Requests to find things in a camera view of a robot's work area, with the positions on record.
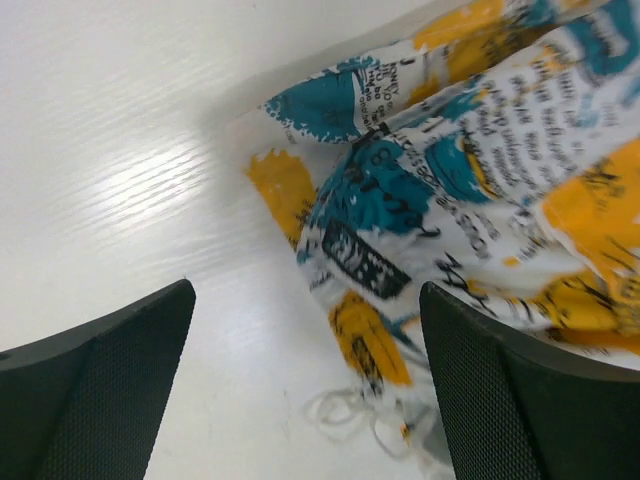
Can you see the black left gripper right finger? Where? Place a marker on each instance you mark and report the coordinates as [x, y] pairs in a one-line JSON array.
[[515, 407]]

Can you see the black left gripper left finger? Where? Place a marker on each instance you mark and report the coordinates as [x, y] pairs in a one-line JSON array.
[[88, 402]]

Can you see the patterned white yellow teal shorts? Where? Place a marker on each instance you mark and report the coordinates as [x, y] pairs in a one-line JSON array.
[[494, 154]]

